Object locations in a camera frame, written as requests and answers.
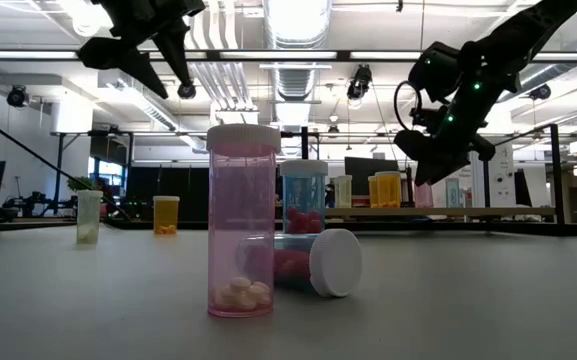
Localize large black monitor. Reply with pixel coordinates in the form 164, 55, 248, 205
344, 156, 400, 200

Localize tall pink pill bottle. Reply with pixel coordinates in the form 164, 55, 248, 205
206, 123, 282, 319

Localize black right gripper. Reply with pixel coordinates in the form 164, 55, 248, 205
394, 128, 497, 187

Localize black metal shelf frame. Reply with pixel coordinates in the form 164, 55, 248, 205
480, 124, 564, 236

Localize slim blue bottle red pills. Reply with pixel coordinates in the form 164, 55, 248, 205
279, 159, 329, 235

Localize large pale green pill bottle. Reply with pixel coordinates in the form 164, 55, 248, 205
335, 174, 354, 209

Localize green potted plant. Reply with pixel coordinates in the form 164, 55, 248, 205
66, 175, 94, 193

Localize silver ceiling duct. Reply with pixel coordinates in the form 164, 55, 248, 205
262, 0, 334, 126

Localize small pale green pill bottle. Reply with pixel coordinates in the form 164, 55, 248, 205
76, 189, 104, 246

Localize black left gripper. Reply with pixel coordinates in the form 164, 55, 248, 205
77, 0, 207, 100

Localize black shelf base rail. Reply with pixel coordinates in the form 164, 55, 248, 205
102, 218, 577, 236

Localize black ceiling camera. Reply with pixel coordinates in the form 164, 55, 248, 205
176, 82, 198, 101
346, 63, 373, 101
6, 84, 30, 109
528, 83, 553, 101

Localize small pink pill bottle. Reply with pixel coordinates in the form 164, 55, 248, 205
414, 182, 434, 209

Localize black slim monitor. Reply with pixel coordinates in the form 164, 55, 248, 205
514, 168, 533, 207

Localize thin black slanted cable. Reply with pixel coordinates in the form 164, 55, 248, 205
0, 104, 133, 222

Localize black background frame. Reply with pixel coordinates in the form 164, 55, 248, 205
50, 129, 137, 174

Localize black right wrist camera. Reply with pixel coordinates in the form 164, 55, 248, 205
410, 105, 442, 135

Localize large orange pill bottle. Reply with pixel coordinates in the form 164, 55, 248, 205
375, 171, 403, 209

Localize black overhead station frame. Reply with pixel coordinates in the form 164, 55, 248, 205
0, 48, 577, 64

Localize blue bottle white pills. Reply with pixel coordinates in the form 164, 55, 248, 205
444, 178, 461, 209

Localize wide blue bottle red pills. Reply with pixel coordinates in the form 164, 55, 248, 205
273, 228, 363, 299

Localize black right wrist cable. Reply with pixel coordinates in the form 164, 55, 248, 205
393, 80, 423, 132

